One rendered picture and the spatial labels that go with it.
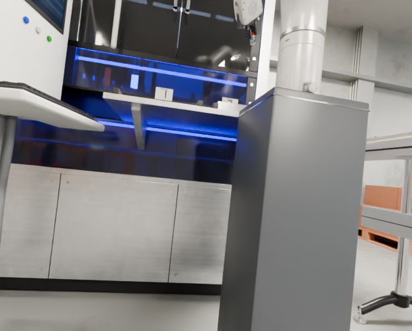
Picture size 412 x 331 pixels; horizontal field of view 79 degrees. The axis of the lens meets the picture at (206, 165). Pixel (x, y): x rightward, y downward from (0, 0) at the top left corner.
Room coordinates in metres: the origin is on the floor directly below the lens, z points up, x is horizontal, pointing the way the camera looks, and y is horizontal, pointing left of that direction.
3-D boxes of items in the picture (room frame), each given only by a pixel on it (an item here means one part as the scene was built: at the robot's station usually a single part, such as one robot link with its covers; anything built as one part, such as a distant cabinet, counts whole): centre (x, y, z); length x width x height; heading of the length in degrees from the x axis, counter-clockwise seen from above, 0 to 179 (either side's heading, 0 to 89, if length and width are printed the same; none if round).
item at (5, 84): (0.81, 0.53, 0.82); 0.40 x 0.14 x 0.02; 178
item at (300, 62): (0.69, -0.23, 0.95); 0.19 x 0.19 x 0.18
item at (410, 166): (1.29, -1.06, 0.46); 0.09 x 0.09 x 0.77; 9
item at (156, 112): (1.10, 0.05, 0.87); 0.70 x 0.48 x 0.02; 99
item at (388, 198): (3.28, -2.52, 0.36); 1.28 x 0.88 x 0.73; 11
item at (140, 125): (1.05, 0.30, 0.80); 0.34 x 0.03 x 0.13; 9
